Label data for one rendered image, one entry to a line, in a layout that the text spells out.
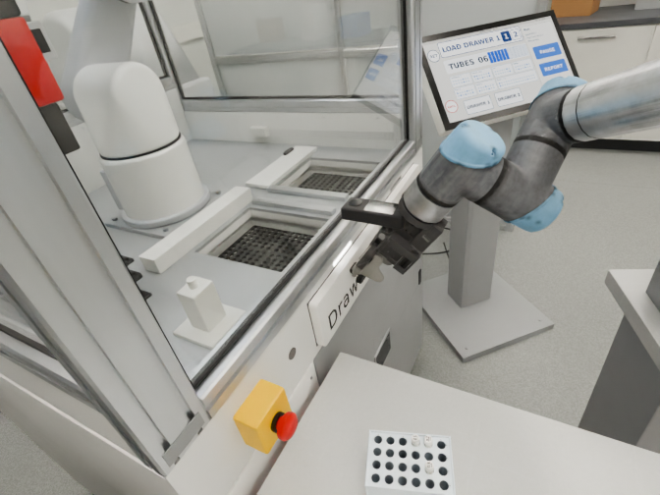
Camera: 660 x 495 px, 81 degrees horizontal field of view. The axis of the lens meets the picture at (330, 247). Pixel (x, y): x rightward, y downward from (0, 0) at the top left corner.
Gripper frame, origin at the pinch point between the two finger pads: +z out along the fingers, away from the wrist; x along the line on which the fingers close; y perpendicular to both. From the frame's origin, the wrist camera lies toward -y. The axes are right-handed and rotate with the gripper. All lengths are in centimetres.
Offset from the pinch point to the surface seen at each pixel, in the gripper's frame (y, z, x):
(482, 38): -9, -24, 91
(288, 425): 4.8, -0.5, -33.5
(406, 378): 19.9, 4.7, -11.4
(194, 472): -1.8, 2.6, -44.2
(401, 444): 21.9, 1.4, -24.3
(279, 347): -2.7, 1.3, -23.9
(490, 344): 69, 60, 67
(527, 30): 1, -30, 103
